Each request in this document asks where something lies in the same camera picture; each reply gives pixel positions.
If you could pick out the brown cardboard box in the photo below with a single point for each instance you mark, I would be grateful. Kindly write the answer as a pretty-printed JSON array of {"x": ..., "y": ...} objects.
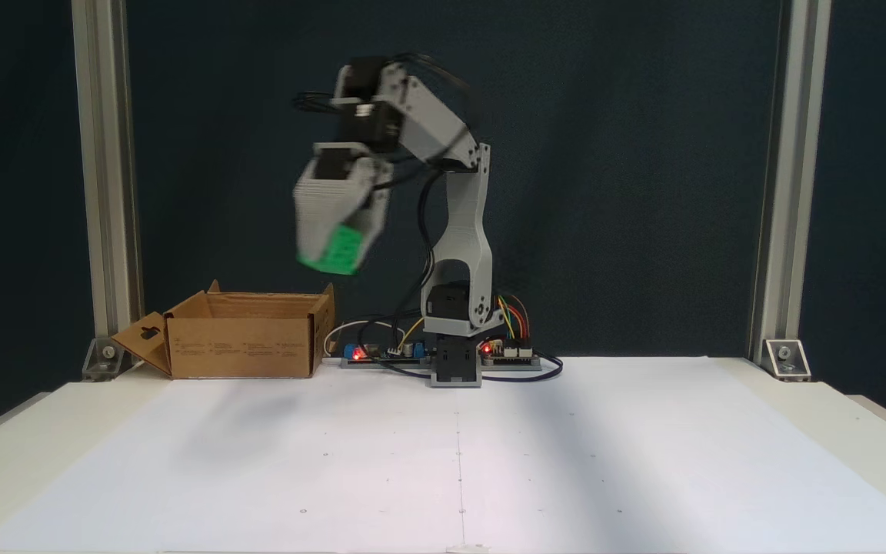
[{"x": 243, "y": 346}]

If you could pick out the green die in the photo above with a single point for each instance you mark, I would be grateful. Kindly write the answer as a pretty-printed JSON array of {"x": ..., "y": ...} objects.
[{"x": 339, "y": 250}]

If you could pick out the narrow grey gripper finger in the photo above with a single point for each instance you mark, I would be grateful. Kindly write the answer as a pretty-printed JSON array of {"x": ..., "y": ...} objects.
[{"x": 378, "y": 215}]

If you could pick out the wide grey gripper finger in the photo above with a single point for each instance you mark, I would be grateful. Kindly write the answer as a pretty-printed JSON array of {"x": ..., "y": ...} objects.
[{"x": 324, "y": 204}]

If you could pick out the grey board mounting plate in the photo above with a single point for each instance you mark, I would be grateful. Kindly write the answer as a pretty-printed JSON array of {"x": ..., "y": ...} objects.
[{"x": 524, "y": 365}]

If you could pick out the driver board with jumpers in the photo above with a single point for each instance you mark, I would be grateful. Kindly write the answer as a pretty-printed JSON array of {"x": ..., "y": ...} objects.
[{"x": 512, "y": 352}]

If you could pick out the metal corner bracket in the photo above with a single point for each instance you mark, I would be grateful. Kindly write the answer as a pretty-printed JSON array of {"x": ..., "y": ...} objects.
[
  {"x": 104, "y": 362},
  {"x": 789, "y": 362}
]

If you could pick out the blue power board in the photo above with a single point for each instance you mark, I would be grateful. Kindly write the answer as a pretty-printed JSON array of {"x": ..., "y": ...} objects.
[{"x": 351, "y": 354}]

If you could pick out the aluminium profile post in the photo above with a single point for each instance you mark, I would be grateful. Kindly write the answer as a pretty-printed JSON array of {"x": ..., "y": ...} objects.
[
  {"x": 104, "y": 154},
  {"x": 789, "y": 154}
]

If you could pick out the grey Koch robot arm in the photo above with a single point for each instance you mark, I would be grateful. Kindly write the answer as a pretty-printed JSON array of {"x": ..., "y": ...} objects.
[{"x": 462, "y": 231}]

